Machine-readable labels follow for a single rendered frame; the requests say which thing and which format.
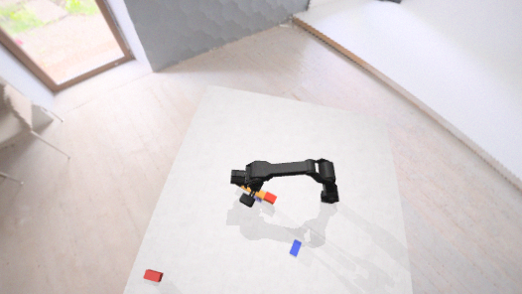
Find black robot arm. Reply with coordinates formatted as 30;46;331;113
230;158;339;204

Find red block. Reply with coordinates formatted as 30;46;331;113
143;269;163;282

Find orange bar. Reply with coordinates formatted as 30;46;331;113
240;186;277;205

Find blue rectangular block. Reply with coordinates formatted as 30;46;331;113
290;240;301;257

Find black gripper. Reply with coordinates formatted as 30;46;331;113
239;182;264;208

